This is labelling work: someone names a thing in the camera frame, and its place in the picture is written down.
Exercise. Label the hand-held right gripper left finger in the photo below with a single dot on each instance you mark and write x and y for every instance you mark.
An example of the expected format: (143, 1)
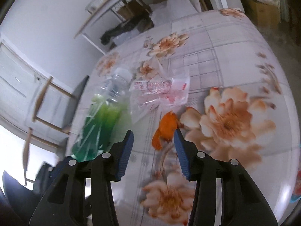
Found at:
(125, 150)

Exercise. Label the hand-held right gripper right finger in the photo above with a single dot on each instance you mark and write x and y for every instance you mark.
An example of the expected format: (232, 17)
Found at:
(182, 153)

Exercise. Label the orange peel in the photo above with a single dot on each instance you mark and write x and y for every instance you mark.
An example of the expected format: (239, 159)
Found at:
(165, 127)

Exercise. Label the green plastic bottle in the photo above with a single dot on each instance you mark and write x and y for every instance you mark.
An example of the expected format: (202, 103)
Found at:
(101, 117)

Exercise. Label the clear plastic bag red print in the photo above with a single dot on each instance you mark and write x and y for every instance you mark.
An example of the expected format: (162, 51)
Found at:
(157, 91)

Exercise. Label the floral tablecloth table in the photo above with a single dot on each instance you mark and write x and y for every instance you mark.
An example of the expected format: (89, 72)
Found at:
(235, 75)

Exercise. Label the wooden chair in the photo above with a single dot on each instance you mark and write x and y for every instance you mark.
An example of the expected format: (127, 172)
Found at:
(41, 98)

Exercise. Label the dark cloth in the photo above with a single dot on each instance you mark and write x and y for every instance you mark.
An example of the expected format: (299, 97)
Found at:
(127, 29)

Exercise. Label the white door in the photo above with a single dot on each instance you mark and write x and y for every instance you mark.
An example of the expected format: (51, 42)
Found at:
(18, 80)

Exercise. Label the small cardboard box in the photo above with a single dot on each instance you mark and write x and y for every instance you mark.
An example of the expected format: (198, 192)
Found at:
(130, 9)

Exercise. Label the white desk with wooden edge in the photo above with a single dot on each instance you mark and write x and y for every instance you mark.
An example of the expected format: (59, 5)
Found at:
(110, 7)

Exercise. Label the white plastic bag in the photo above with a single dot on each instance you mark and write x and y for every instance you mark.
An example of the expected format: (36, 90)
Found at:
(176, 7)

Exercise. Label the clear glass jar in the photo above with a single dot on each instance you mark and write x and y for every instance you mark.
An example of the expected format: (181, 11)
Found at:
(95, 3)

